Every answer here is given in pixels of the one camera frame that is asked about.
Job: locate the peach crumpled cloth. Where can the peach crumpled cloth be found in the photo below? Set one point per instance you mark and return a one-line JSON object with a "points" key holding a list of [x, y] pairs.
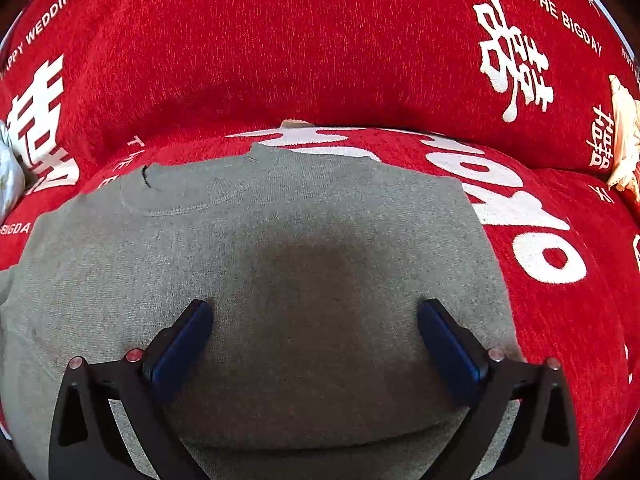
{"points": [[627, 130]]}

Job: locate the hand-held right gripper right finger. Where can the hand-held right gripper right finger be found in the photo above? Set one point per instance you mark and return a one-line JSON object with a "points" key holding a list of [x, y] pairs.
{"points": [[450, 356]]}

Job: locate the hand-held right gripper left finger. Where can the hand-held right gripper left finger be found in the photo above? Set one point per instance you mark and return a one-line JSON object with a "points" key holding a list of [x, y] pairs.
{"points": [[182, 346]]}

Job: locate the white floral cloth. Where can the white floral cloth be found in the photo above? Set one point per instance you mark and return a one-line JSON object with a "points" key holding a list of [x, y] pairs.
{"points": [[9, 170]]}

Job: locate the red printed sofa cover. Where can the red printed sofa cover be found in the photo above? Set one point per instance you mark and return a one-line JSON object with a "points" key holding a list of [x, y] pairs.
{"points": [[300, 35]]}

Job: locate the grey sweater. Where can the grey sweater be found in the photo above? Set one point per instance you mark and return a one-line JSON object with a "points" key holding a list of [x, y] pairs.
{"points": [[300, 220]]}

